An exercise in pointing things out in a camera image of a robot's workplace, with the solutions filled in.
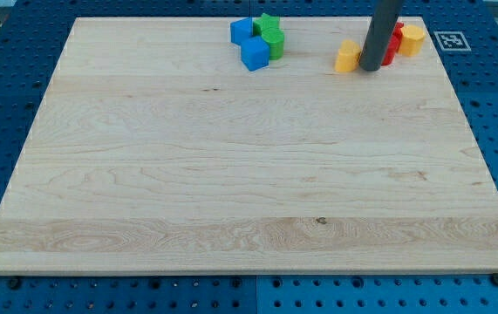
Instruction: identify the yellow heart block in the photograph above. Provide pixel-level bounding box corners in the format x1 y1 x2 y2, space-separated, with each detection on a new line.
334 40 361 72

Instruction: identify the light wooden board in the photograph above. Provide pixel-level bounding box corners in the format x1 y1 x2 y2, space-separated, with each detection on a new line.
0 17 498 276

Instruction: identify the blue cube block front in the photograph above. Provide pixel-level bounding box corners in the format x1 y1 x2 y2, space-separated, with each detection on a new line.
241 36 269 72

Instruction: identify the green cylinder block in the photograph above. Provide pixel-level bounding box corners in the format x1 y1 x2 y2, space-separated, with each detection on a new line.
261 28 285 60

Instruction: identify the blue block rear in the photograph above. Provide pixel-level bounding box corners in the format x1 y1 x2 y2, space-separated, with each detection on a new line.
229 17 253 45

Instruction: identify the green star block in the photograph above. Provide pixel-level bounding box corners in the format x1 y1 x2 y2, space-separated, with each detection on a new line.
253 13 280 36

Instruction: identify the red block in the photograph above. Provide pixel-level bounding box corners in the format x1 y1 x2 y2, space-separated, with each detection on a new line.
381 22 405 66

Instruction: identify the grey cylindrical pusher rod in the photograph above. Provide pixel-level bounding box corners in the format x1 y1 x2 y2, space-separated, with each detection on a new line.
359 0 404 72

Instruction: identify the fiducial marker tag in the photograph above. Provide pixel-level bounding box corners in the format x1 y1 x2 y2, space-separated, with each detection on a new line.
433 31 471 51

